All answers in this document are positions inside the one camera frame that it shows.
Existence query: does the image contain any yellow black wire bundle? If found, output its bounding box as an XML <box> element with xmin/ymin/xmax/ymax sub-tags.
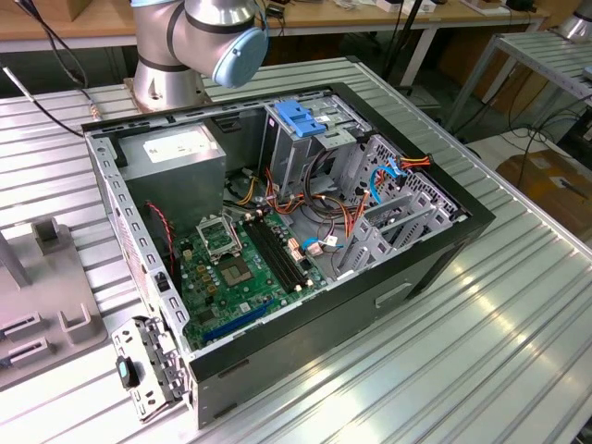
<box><xmin>225</xmin><ymin>168</ymin><xmax>260</xmax><ymax>207</ymax></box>

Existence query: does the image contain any brown cardboard box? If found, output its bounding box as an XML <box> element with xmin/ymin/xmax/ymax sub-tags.
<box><xmin>497</xmin><ymin>147</ymin><xmax>592</xmax><ymax>237</ymax></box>
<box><xmin>471</xmin><ymin>48</ymin><xmax>551</xmax><ymax>117</ymax></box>

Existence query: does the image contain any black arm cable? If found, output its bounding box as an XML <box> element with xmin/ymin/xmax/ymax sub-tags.
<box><xmin>0</xmin><ymin>0</ymin><xmax>89</xmax><ymax>138</ymax></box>

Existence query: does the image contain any black PC case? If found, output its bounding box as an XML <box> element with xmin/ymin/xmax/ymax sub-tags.
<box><xmin>80</xmin><ymin>81</ymin><xmax>497</xmax><ymax>431</ymax></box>

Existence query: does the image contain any orange black wire bundle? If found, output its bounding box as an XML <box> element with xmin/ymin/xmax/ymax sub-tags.
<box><xmin>265</xmin><ymin>168</ymin><xmax>371</xmax><ymax>241</ymax></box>

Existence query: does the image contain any blue expansion slot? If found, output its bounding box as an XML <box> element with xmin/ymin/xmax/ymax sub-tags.
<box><xmin>203</xmin><ymin>298</ymin><xmax>277</xmax><ymax>346</ymax></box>

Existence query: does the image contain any blue data wire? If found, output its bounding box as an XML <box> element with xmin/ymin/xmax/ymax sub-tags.
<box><xmin>367</xmin><ymin>155</ymin><xmax>408</xmax><ymax>207</ymax></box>

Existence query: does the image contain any wooden desk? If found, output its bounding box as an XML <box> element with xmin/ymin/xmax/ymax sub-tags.
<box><xmin>0</xmin><ymin>0</ymin><xmax>551</xmax><ymax>55</ymax></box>

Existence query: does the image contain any grey metal rear bracket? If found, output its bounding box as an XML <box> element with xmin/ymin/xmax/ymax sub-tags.
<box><xmin>110</xmin><ymin>314</ymin><xmax>195</xmax><ymax>425</ymax></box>

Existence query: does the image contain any cable with metal connector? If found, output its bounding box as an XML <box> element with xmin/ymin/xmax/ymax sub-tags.
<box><xmin>80</xmin><ymin>87</ymin><xmax>103</xmax><ymax>119</ymax></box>

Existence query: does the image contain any short blue wire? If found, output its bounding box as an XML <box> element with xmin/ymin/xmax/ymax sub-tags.
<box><xmin>295</xmin><ymin>235</ymin><xmax>346</xmax><ymax>258</ymax></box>

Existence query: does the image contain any black RAM slot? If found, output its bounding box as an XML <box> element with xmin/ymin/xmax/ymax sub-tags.
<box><xmin>260</xmin><ymin>216</ymin><xmax>311</xmax><ymax>286</ymax></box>
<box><xmin>249</xmin><ymin>219</ymin><xmax>302</xmax><ymax>291</ymax></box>
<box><xmin>254</xmin><ymin>217</ymin><xmax>306</xmax><ymax>289</ymax></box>
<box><xmin>243</xmin><ymin>220</ymin><xmax>297</xmax><ymax>294</ymax></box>

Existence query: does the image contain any black knob teal button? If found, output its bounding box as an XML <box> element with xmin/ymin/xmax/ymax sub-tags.
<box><xmin>114</xmin><ymin>355</ymin><xmax>142</xmax><ymax>389</ymax></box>

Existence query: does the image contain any blue plastic drive latch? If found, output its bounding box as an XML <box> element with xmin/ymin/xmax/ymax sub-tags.
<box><xmin>273</xmin><ymin>99</ymin><xmax>327</xmax><ymax>139</ymax></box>

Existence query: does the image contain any grey parts rack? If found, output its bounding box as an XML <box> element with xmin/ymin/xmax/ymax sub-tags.
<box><xmin>0</xmin><ymin>216</ymin><xmax>110</xmax><ymax>394</ymax></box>

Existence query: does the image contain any grey power supply unit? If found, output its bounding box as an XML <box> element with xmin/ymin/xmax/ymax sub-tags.
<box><xmin>117</xmin><ymin>120</ymin><xmax>228</xmax><ymax>232</ymax></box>

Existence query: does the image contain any grey metal disk bay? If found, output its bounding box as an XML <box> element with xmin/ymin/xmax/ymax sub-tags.
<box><xmin>337</xmin><ymin>184</ymin><xmax>466</xmax><ymax>281</ymax></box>

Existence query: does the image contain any green motherboard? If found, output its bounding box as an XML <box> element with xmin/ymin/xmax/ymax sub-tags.
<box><xmin>175</xmin><ymin>210</ymin><xmax>332</xmax><ymax>352</ymax></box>

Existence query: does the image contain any black case fan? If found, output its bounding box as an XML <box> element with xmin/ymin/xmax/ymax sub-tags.
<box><xmin>142</xmin><ymin>201</ymin><xmax>179</xmax><ymax>288</ymax></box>

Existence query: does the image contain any grey metal drive cage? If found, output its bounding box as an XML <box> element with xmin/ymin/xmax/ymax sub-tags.
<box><xmin>258</xmin><ymin>90</ymin><xmax>371</xmax><ymax>195</ymax></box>

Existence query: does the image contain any orange red power wire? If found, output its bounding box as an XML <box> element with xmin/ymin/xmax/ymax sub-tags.
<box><xmin>395</xmin><ymin>154</ymin><xmax>434</xmax><ymax>173</ymax></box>

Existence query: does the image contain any red black twisted wire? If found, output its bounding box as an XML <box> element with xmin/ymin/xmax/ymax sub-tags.
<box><xmin>145</xmin><ymin>200</ymin><xmax>177</xmax><ymax>277</ymax></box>

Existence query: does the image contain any CPU socket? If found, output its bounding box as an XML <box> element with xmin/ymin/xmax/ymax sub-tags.
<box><xmin>196</xmin><ymin>215</ymin><xmax>244</xmax><ymax>265</ymax></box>

